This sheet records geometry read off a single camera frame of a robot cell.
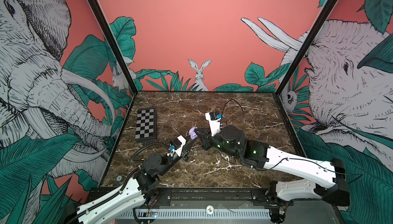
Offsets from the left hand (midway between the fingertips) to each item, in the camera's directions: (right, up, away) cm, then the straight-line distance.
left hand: (194, 136), depth 66 cm
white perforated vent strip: (0, -38, +4) cm, 38 cm away
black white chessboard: (-33, +1, +31) cm, 46 cm away
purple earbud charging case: (-1, +1, -2) cm, 2 cm away
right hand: (0, +3, -4) cm, 5 cm away
